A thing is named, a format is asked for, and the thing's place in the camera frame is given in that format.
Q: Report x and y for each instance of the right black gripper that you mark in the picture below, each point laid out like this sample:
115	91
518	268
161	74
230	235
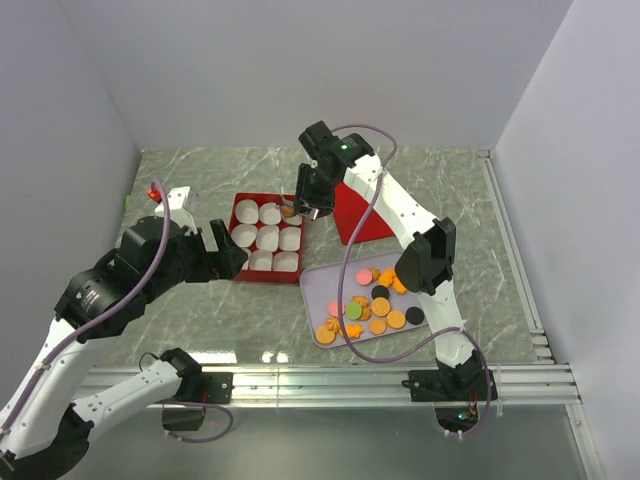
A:
304	193

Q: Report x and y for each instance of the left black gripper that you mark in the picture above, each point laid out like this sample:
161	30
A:
226	262

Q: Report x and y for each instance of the pink round cookie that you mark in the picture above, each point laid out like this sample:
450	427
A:
364	277
335	309

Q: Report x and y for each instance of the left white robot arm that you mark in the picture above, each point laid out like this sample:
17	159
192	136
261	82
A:
46	427

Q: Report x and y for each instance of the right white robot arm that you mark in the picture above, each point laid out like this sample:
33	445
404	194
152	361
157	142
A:
425	266

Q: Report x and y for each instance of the red cookie box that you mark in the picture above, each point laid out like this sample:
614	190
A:
274	243

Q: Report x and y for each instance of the black sandwich cookie upper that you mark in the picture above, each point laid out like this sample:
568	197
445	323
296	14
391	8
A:
380	291

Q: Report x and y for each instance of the black sandwich cookie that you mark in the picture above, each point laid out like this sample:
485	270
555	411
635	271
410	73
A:
380	291
414	315

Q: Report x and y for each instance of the green round cookie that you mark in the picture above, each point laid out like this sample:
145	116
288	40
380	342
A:
353	310

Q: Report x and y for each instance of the lilac plastic tray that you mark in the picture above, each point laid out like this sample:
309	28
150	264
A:
320	284

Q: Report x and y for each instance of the dotted round biscuit middle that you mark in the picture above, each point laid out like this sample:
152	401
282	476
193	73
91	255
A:
380	307

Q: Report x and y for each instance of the dotted round biscuit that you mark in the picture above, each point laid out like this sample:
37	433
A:
396	319
380	307
325	336

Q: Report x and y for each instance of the dotted round biscuit left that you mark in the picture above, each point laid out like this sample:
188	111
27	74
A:
325	336

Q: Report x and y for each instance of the plain orange round cookie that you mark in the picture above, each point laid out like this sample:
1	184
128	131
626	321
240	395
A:
378	326

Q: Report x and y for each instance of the dotted round biscuit right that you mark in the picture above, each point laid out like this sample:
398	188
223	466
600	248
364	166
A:
396	319

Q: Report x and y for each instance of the black sandwich cookie right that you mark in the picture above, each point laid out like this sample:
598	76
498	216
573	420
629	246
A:
414	315

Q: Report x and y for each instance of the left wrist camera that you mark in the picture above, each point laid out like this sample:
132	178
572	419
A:
181	203

